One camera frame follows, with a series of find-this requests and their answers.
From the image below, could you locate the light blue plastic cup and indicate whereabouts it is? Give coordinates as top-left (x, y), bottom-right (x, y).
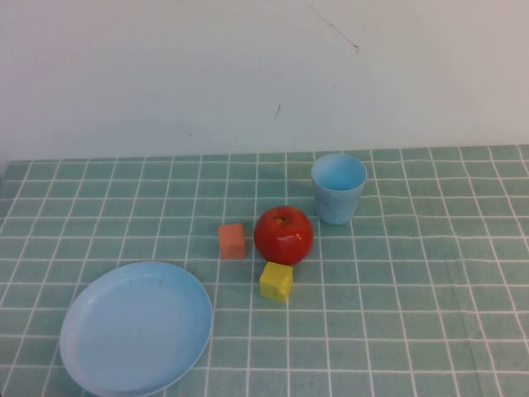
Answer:
top-left (310, 153), bottom-right (369, 226)

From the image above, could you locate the light blue plastic plate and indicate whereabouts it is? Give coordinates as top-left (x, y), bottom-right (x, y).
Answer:
top-left (59, 261), bottom-right (214, 397)

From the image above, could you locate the red apple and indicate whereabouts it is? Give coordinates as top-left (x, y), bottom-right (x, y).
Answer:
top-left (253, 205), bottom-right (315, 267)

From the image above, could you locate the orange foam cube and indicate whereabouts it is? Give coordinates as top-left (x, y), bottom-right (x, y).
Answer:
top-left (218, 222), bottom-right (247, 261)

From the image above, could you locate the yellow foam cube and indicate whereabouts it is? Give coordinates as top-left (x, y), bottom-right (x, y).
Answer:
top-left (259, 261), bottom-right (294, 304)

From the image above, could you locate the green white grid tablecloth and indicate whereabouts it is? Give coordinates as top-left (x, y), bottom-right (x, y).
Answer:
top-left (0, 144), bottom-right (529, 397)

